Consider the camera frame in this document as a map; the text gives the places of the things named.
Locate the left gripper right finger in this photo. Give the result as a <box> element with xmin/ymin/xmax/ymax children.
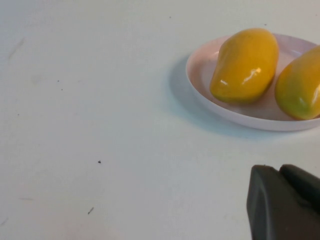
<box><xmin>278</xmin><ymin>163</ymin><xmax>320</xmax><ymax>214</ymax></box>

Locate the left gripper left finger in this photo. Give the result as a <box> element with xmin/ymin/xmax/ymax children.
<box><xmin>246</xmin><ymin>164</ymin><xmax>320</xmax><ymax>240</ymax></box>

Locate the orange-yellow toy mango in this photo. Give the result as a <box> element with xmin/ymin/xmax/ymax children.
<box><xmin>274</xmin><ymin>44</ymin><xmax>320</xmax><ymax>121</ymax></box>

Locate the yellow toy mango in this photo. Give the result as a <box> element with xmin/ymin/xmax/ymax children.
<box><xmin>209</xmin><ymin>27</ymin><xmax>280</xmax><ymax>105</ymax></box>

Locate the pink round plate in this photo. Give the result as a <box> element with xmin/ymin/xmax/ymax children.
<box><xmin>185</xmin><ymin>32</ymin><xmax>320</xmax><ymax>132</ymax></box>

